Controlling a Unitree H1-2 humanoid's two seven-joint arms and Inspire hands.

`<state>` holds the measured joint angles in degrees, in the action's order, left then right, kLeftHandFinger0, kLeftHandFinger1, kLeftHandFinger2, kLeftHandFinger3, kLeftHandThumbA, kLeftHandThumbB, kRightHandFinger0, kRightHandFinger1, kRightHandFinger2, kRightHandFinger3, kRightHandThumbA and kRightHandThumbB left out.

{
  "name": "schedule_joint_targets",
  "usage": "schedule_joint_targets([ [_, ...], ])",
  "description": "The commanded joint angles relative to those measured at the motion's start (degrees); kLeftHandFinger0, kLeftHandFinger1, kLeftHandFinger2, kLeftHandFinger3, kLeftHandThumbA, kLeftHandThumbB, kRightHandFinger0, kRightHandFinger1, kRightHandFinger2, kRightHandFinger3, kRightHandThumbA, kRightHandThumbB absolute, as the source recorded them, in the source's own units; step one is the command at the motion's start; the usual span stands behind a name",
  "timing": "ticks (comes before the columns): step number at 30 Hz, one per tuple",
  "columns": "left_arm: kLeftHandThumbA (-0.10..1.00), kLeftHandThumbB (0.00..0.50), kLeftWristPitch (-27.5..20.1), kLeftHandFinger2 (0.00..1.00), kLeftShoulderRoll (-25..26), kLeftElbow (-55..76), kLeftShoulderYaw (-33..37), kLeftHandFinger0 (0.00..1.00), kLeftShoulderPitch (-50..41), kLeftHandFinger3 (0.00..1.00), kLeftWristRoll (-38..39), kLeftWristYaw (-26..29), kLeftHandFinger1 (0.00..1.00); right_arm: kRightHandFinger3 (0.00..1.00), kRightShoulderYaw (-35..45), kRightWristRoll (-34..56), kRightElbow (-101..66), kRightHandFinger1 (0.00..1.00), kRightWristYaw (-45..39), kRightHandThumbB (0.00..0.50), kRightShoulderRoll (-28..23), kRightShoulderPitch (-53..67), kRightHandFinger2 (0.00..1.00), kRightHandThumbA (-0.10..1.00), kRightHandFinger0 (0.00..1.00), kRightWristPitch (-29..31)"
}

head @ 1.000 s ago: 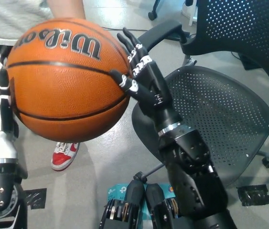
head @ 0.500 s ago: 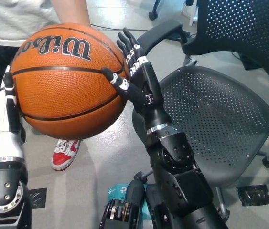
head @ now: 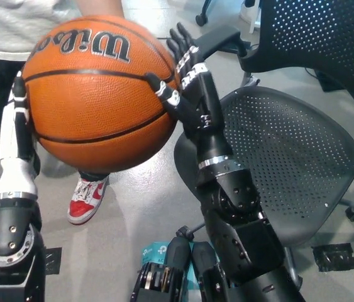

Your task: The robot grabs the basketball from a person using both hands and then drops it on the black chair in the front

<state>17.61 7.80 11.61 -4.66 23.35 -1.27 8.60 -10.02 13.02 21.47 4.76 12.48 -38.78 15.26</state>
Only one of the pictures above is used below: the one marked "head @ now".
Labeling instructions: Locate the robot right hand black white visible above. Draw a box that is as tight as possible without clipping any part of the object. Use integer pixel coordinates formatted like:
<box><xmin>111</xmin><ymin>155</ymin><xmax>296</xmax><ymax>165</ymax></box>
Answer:
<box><xmin>145</xmin><ymin>21</ymin><xmax>239</xmax><ymax>171</ymax></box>

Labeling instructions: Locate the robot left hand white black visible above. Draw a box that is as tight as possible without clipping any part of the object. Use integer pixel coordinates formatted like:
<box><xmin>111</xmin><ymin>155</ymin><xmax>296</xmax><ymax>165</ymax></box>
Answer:
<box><xmin>0</xmin><ymin>70</ymin><xmax>41</xmax><ymax>201</ymax></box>

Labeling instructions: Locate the orange Wilson basketball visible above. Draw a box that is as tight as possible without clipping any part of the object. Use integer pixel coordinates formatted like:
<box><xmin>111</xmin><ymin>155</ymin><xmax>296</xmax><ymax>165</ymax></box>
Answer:
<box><xmin>21</xmin><ymin>14</ymin><xmax>180</xmax><ymax>176</ymax></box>

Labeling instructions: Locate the black perforated office chair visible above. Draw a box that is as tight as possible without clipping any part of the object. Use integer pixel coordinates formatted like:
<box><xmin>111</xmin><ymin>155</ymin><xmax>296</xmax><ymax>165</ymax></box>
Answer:
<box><xmin>173</xmin><ymin>0</ymin><xmax>354</xmax><ymax>292</ymax></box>

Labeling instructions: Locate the black chair leg with caster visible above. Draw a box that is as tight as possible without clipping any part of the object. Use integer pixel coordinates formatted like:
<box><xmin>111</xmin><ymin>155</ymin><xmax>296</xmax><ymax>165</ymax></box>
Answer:
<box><xmin>194</xmin><ymin>0</ymin><xmax>213</xmax><ymax>27</ymax></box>

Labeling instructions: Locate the red and white sneaker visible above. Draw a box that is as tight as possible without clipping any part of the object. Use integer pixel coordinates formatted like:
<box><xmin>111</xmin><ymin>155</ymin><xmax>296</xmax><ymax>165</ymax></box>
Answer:
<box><xmin>67</xmin><ymin>176</ymin><xmax>110</xmax><ymax>226</ymax></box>

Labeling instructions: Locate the black floor tape patch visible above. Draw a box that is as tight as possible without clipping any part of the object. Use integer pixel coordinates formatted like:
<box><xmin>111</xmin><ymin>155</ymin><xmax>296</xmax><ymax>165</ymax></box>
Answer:
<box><xmin>43</xmin><ymin>247</ymin><xmax>63</xmax><ymax>275</ymax></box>
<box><xmin>311</xmin><ymin>242</ymin><xmax>354</xmax><ymax>273</ymax></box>

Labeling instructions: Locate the white shoe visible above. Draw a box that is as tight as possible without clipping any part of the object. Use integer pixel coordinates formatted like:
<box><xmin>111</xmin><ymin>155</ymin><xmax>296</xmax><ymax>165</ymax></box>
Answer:
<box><xmin>238</xmin><ymin>0</ymin><xmax>261</xmax><ymax>25</ymax></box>

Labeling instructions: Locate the teal router box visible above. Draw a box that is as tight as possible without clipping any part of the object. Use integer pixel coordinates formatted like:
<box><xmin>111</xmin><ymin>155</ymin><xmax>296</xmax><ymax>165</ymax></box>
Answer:
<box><xmin>141</xmin><ymin>241</ymin><xmax>203</xmax><ymax>292</ymax></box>

